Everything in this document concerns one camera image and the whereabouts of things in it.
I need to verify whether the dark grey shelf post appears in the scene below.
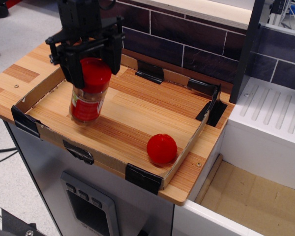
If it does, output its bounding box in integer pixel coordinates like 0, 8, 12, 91
229, 0, 265, 104

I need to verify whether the black floor cable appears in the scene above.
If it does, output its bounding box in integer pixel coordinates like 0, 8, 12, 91
0, 147, 18, 167

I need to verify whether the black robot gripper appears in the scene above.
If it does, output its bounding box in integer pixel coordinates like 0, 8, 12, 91
45, 0, 124, 89

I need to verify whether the red toy strawberry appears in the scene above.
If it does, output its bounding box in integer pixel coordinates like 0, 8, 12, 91
147, 134, 177, 164

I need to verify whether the basil bottle red cap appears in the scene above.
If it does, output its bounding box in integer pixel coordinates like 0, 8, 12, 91
68, 57, 113, 126

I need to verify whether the grey dishwasher control panel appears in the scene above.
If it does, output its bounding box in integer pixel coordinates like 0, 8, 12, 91
60, 172, 120, 236

